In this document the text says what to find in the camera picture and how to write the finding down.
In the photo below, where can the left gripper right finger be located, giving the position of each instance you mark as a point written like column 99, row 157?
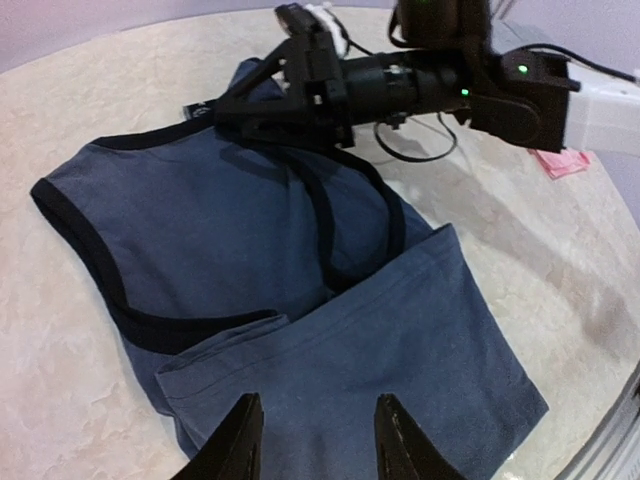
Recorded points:
column 403, row 450

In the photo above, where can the pink folded garment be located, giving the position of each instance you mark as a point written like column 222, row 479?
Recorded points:
column 567, row 162

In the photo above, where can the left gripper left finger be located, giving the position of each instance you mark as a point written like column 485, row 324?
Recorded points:
column 233, row 451

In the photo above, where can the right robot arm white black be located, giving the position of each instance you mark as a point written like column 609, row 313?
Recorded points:
column 538, row 97

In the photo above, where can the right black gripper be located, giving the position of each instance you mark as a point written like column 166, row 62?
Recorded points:
column 317, row 97

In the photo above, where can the navy blue garment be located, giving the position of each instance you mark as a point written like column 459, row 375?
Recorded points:
column 229, row 270

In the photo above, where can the aluminium front rail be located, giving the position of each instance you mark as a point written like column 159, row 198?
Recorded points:
column 612, row 451

